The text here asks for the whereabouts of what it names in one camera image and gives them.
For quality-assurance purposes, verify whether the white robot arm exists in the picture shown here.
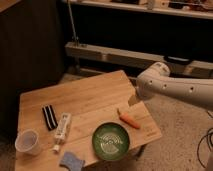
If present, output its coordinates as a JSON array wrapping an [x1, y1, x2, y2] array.
[[131, 62, 213, 111]]

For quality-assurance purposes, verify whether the green bowl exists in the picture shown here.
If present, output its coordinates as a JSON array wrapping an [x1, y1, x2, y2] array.
[[92, 122, 130, 161]]

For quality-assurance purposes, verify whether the white tube with label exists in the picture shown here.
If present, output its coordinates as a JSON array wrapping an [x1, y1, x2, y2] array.
[[53, 113, 72, 153]]

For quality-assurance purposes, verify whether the metal stand pole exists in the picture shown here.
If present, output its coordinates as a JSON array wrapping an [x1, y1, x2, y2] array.
[[67, 0, 79, 46]]

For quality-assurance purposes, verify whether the black white striped cloth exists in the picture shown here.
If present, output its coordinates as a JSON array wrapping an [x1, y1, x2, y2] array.
[[42, 105, 58, 131]]

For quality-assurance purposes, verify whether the blue sponge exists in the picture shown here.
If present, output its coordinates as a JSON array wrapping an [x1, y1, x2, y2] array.
[[59, 152, 85, 171]]

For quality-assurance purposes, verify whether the clear plastic cup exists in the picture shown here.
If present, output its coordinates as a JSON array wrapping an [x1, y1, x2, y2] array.
[[15, 130, 41, 155]]

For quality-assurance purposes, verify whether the black handle on shelf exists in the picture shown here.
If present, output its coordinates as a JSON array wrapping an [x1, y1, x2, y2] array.
[[163, 56, 192, 65]]

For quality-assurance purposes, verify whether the wooden shelf rail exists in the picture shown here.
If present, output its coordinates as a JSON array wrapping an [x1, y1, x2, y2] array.
[[65, 42, 213, 78]]

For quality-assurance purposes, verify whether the black cable on floor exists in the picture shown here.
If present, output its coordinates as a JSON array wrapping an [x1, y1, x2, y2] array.
[[196, 111, 213, 169]]

